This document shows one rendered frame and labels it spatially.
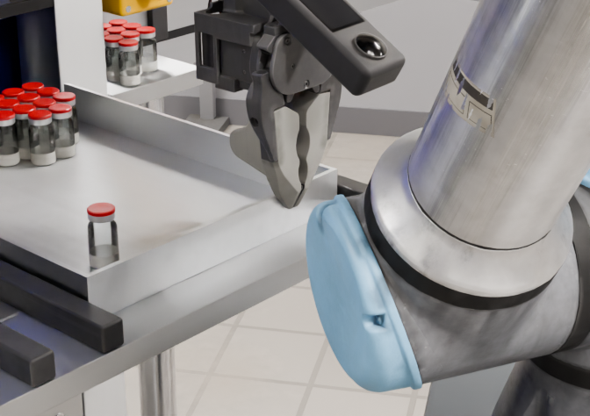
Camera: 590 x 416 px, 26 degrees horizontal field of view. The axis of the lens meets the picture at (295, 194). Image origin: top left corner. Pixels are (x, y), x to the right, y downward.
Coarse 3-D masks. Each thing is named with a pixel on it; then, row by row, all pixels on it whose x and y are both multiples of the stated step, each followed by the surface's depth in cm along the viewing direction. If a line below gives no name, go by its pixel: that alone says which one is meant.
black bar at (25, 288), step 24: (0, 264) 90; (0, 288) 89; (24, 288) 87; (48, 288) 87; (48, 312) 85; (72, 312) 84; (96, 312) 83; (72, 336) 84; (96, 336) 82; (120, 336) 83
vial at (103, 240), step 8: (88, 216) 92; (112, 216) 92; (88, 224) 93; (96, 224) 92; (104, 224) 92; (112, 224) 92; (88, 232) 93; (96, 232) 92; (104, 232) 92; (112, 232) 92; (88, 240) 93; (96, 240) 92; (104, 240) 92; (112, 240) 93; (96, 248) 93; (104, 248) 92; (112, 248) 93; (96, 256) 93; (104, 256) 93; (112, 256) 93; (96, 264) 93; (104, 264) 93
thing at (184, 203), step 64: (128, 128) 119; (192, 128) 113; (0, 192) 107; (64, 192) 107; (128, 192) 107; (192, 192) 107; (256, 192) 107; (320, 192) 102; (0, 256) 91; (64, 256) 95; (128, 256) 88; (192, 256) 92
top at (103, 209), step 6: (90, 204) 93; (96, 204) 93; (102, 204) 93; (108, 204) 93; (90, 210) 92; (96, 210) 92; (102, 210) 92; (108, 210) 92; (114, 210) 92; (96, 216) 92; (102, 216) 92
